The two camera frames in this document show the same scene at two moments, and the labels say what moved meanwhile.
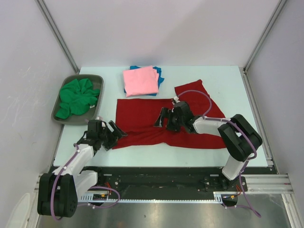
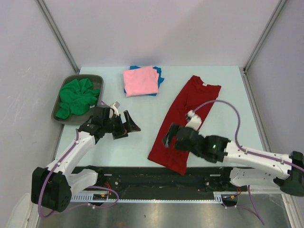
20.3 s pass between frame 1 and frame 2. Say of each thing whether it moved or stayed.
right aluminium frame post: stayed
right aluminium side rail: stayed
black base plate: stayed
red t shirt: moved
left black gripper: moved
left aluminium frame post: stayed
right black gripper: moved
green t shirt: stayed
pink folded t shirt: stayed
